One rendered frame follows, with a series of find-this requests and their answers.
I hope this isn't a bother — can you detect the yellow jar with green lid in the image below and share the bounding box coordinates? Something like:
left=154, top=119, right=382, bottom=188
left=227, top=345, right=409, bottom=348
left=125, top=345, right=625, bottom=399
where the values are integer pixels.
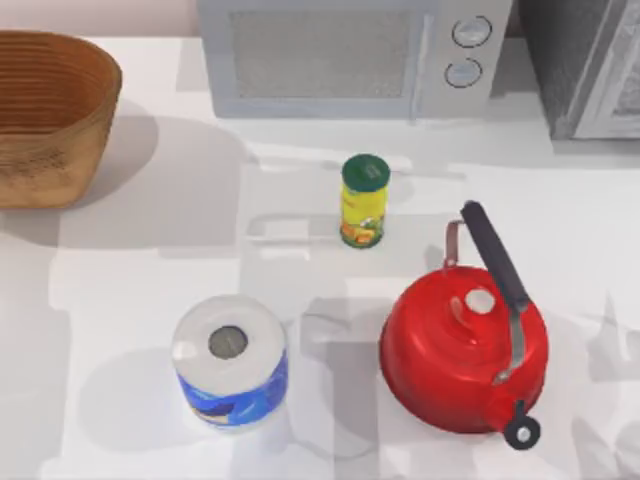
left=340, top=153, right=392, bottom=249

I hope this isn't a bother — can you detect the microwave oven door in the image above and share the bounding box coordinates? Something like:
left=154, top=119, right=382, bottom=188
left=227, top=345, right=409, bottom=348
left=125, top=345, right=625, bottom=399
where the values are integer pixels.
left=196, top=0, right=434, bottom=119

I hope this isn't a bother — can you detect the brown woven basket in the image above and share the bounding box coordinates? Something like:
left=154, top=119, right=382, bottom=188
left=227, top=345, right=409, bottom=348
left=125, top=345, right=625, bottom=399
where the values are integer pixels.
left=0, top=30, right=124, bottom=210

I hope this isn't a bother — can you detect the white and blue paper roll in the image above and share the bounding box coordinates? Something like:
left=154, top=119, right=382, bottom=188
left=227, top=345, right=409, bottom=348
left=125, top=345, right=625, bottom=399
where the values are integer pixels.
left=171, top=294, right=290, bottom=434

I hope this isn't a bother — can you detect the red kettle with black handle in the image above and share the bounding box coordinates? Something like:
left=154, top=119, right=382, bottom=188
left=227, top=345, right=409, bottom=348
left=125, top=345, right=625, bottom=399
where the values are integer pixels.
left=379, top=200, right=550, bottom=451

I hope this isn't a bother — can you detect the round microwave knob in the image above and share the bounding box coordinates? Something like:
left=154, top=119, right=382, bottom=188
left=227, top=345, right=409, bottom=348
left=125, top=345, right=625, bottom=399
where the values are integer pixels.
left=451, top=14, right=493, bottom=46
left=444, top=57, right=484, bottom=90

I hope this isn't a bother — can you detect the microwave door handle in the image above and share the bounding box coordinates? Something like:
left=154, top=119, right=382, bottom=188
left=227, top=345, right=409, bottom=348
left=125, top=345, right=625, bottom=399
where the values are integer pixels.
left=409, top=13, right=435, bottom=124

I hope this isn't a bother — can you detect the pale microwave oven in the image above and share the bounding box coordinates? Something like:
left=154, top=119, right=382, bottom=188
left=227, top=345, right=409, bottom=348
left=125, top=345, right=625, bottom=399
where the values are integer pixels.
left=195, top=0, right=515, bottom=121

